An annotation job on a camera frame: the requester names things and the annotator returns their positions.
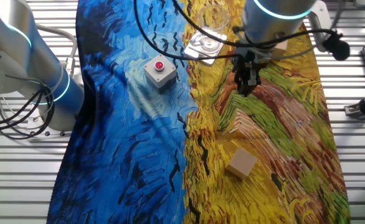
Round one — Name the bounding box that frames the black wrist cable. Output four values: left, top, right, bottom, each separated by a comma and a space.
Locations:
133, 0, 242, 62

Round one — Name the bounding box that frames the silver digital scale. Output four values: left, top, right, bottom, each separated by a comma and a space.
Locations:
184, 30, 229, 66

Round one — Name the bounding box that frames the grey box with red button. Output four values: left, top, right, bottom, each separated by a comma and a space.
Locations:
143, 54, 178, 94

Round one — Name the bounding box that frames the painted blue and yellow tablecloth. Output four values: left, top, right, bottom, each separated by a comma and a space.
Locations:
46, 0, 351, 224

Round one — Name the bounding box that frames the grey hose with metal connector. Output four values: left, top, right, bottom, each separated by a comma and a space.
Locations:
36, 24, 78, 78

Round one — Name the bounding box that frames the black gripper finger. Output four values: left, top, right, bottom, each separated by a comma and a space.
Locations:
247, 68, 261, 94
237, 70, 249, 96

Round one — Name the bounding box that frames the black base cable bundle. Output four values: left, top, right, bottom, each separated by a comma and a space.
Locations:
0, 74, 56, 141

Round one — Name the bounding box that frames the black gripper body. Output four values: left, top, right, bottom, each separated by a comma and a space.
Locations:
231, 49, 263, 80

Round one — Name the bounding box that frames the black foam microphone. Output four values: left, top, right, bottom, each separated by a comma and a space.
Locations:
321, 30, 351, 62

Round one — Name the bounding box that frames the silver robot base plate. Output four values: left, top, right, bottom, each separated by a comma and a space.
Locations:
25, 107, 74, 139

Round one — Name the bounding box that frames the wooden cube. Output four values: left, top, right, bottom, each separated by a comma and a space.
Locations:
271, 39, 288, 60
225, 147, 258, 181

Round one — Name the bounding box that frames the clear glass cup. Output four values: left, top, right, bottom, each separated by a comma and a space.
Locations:
190, 4, 230, 55

